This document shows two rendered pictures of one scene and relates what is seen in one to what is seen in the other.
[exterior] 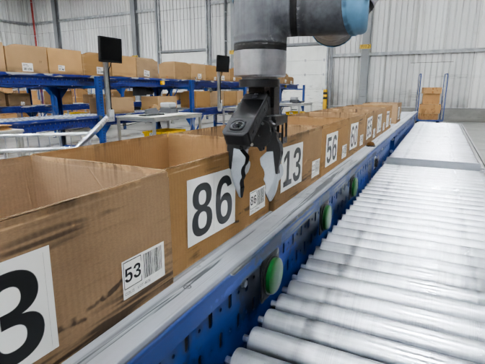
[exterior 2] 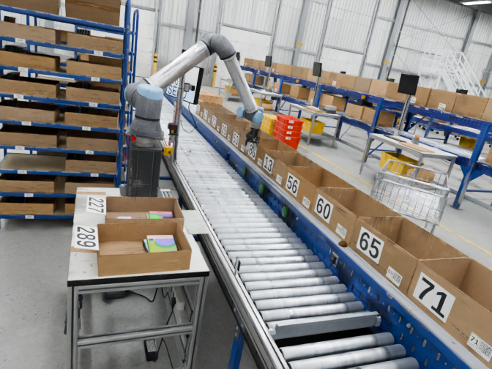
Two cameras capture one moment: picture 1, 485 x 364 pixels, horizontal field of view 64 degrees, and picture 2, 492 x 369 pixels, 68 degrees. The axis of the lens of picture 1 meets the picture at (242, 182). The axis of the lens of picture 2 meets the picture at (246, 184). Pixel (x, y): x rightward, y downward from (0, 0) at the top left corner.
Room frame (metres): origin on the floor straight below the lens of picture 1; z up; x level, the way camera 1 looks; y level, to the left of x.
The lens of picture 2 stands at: (2.56, -2.23, 1.67)
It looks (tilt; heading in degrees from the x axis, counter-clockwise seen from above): 19 degrees down; 130
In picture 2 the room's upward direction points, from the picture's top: 10 degrees clockwise
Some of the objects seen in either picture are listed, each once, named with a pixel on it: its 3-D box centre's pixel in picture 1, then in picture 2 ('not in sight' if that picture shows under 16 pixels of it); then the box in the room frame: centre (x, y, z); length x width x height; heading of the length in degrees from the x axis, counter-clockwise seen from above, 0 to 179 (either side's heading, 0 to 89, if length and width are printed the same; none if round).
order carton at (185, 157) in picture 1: (167, 187); (271, 154); (0.76, 0.15, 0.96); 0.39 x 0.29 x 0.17; 153
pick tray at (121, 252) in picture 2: not in sight; (142, 246); (1.30, -1.38, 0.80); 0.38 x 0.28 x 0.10; 66
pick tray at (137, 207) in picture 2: not in sight; (143, 215); (1.03, -1.21, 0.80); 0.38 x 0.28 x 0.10; 64
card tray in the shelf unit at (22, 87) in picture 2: not in sight; (30, 86); (-0.71, -1.19, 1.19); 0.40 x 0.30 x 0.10; 63
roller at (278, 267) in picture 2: (427, 187); (280, 269); (1.71, -0.85, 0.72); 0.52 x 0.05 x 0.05; 63
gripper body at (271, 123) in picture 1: (260, 114); (254, 135); (0.70, -0.03, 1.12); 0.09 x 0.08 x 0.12; 153
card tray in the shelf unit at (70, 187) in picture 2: not in sight; (90, 182); (-0.50, -0.77, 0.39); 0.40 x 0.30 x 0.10; 64
